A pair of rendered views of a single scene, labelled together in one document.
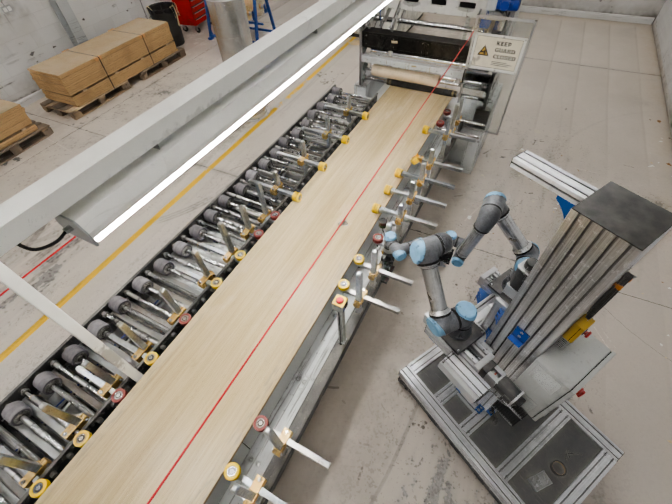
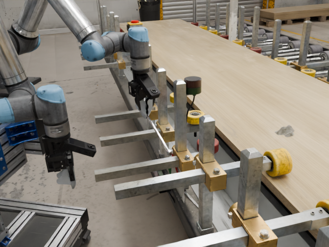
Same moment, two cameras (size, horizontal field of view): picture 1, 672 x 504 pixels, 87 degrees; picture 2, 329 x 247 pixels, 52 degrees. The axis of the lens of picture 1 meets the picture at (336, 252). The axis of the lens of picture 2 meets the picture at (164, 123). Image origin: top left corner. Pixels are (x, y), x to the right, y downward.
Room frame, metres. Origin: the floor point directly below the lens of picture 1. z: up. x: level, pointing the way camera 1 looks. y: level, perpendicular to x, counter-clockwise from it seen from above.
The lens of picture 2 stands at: (2.46, -1.20, 1.50)
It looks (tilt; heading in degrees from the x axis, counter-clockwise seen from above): 25 degrees down; 135
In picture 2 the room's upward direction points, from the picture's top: 2 degrees counter-clockwise
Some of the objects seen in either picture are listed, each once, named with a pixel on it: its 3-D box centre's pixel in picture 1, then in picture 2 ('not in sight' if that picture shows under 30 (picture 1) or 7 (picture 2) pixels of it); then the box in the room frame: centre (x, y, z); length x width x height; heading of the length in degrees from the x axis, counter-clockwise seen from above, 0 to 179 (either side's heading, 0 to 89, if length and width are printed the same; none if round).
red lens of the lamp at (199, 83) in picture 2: not in sight; (192, 82); (1.74, -0.35, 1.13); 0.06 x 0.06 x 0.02
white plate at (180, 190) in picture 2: not in sight; (173, 172); (1.68, -0.39, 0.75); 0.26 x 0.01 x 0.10; 150
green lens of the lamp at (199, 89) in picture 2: not in sight; (192, 88); (1.74, -0.35, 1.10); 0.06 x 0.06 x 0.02
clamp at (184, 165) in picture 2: not in sight; (183, 157); (1.74, -0.40, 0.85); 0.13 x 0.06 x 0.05; 150
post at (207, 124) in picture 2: (398, 225); (205, 187); (1.93, -0.51, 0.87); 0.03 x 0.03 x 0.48; 60
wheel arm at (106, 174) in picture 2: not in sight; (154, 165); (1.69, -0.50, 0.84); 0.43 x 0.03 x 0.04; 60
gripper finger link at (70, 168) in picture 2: not in sight; (70, 168); (1.57, -0.76, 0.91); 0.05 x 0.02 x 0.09; 150
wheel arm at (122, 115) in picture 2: (369, 300); (139, 113); (1.29, -0.21, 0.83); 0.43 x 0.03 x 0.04; 60
